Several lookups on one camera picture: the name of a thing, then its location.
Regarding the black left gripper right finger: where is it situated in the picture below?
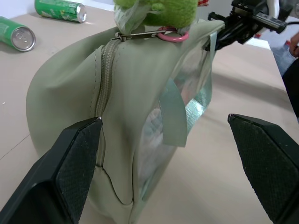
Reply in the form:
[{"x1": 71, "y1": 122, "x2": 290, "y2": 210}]
[{"x1": 228, "y1": 113, "x2": 299, "y2": 224}]

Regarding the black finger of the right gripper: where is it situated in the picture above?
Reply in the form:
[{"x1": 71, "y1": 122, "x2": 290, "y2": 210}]
[
  {"x1": 205, "y1": 23, "x2": 242, "y2": 51},
  {"x1": 207, "y1": 11, "x2": 232, "y2": 24}
]

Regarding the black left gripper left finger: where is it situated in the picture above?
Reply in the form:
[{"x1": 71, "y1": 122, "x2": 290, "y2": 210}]
[{"x1": 0, "y1": 117, "x2": 103, "y2": 224}]

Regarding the green plush keychain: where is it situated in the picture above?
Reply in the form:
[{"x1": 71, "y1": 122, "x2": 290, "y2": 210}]
[{"x1": 113, "y1": 0, "x2": 209, "y2": 44}]

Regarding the green zippered pouch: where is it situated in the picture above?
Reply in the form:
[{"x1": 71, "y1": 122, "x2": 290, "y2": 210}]
[{"x1": 26, "y1": 19, "x2": 225, "y2": 224}]

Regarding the bystander in blue jeans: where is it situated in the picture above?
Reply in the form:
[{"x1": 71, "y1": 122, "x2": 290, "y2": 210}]
[{"x1": 271, "y1": 32, "x2": 299, "y2": 119}]

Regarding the green soda can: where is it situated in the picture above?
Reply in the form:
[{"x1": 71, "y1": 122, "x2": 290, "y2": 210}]
[
  {"x1": 34, "y1": 0, "x2": 87, "y2": 24},
  {"x1": 0, "y1": 16, "x2": 36, "y2": 53}
]

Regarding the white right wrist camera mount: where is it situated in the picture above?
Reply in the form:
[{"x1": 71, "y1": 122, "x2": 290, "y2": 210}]
[{"x1": 266, "y1": 0, "x2": 282, "y2": 19}]

